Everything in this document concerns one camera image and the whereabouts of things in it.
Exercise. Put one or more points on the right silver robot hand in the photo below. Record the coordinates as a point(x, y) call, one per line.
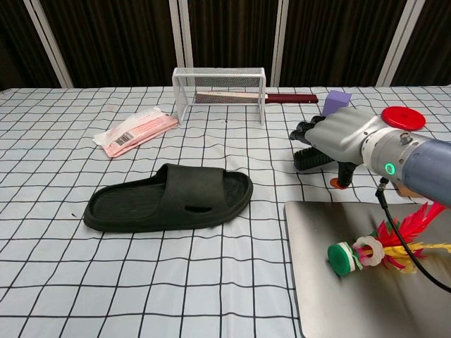
point(338, 137)

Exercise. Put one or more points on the grey tool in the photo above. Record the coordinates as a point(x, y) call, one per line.
point(310, 160)

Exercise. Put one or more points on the black rubber slipper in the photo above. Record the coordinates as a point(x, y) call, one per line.
point(197, 183)

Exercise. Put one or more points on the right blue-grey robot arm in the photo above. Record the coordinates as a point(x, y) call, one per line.
point(430, 165)

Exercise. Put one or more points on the purple foam cube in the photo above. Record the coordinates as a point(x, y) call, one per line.
point(336, 102)

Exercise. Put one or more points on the red round disc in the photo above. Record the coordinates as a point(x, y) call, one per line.
point(403, 116)

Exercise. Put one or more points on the colourful feather shuttlecock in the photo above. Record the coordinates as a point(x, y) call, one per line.
point(340, 258)

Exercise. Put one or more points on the grey metal tray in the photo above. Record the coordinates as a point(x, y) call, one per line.
point(352, 310)

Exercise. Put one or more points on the pink packaged item with barcode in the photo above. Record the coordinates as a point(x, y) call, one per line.
point(141, 130)

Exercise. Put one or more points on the checked white tablecloth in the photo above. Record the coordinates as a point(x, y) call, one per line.
point(105, 281)

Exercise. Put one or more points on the white partition frame post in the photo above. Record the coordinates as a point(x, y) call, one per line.
point(48, 42)
point(281, 42)
point(398, 42)
point(180, 42)

